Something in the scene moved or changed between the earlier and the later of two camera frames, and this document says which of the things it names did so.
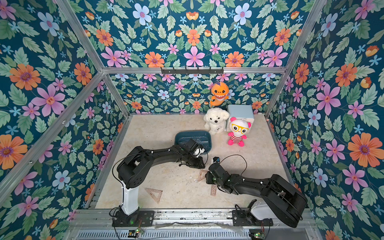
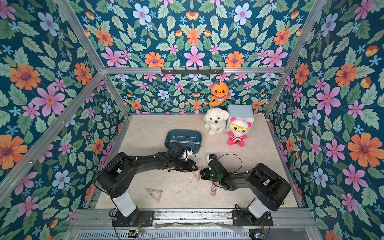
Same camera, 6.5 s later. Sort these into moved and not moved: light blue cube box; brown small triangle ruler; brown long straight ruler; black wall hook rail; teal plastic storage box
Moved: brown small triangle ruler; teal plastic storage box
Not moved: light blue cube box; black wall hook rail; brown long straight ruler
